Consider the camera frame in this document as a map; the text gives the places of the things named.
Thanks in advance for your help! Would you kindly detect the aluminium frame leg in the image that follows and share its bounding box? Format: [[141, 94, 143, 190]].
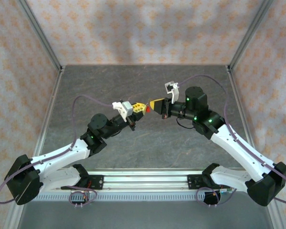
[[3, 204, 24, 229], [266, 205, 286, 229]]

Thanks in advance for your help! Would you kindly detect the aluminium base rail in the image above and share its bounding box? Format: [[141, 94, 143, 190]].
[[38, 168, 252, 191]]

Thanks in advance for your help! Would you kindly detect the orange patterned backdrop cloth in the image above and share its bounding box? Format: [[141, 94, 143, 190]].
[[21, 0, 270, 66], [0, 0, 62, 229], [228, 0, 286, 229]]

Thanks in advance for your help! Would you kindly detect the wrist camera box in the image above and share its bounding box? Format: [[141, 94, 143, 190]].
[[164, 81, 181, 104], [112, 100, 134, 119]]

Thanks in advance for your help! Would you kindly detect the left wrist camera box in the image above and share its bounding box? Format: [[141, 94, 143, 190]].
[[112, 100, 134, 119]]

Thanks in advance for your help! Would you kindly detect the aluminium table side rail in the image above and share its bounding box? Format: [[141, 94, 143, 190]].
[[33, 66, 65, 158], [225, 66, 256, 148]]

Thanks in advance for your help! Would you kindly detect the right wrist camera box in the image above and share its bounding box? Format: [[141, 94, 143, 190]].
[[164, 81, 181, 104]]

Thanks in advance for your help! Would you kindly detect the aluminium frame post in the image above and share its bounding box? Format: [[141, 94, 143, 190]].
[[17, 0, 64, 71], [228, 0, 275, 71]]

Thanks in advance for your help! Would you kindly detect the slotted grey cable duct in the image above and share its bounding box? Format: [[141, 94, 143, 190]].
[[34, 192, 255, 202]]

